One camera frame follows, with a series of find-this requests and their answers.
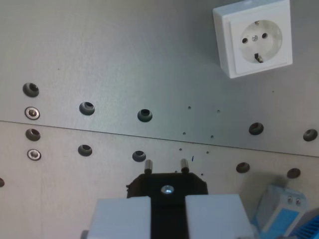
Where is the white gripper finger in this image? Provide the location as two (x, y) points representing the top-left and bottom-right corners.
(185, 194), (255, 239)
(88, 196), (152, 239)

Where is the black power plug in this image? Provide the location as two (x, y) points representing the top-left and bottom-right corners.
(126, 158), (209, 239)

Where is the silver hex socket screw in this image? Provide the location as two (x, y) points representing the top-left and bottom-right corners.
(27, 148), (42, 162)
(24, 107), (41, 120)

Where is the blue electrical module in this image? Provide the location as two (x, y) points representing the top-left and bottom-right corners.
(251, 183), (319, 239)

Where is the white wall socket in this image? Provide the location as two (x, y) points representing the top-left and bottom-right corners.
(212, 0), (293, 79)

